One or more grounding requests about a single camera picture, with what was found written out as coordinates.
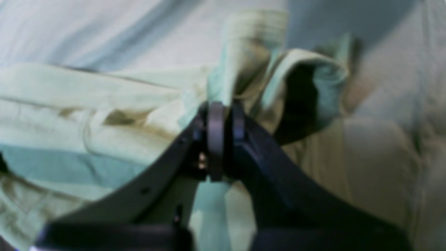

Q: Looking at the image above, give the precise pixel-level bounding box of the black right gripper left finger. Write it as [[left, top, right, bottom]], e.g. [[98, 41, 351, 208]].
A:
[[33, 102, 225, 251]]

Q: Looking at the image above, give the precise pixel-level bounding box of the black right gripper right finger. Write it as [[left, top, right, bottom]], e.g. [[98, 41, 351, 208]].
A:
[[230, 101, 413, 251]]

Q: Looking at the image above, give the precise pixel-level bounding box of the light green T-shirt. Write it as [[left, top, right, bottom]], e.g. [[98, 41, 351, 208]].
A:
[[1, 10, 354, 251]]

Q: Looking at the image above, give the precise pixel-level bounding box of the green table cover cloth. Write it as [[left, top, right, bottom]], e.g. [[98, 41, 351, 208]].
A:
[[1, 0, 445, 251]]

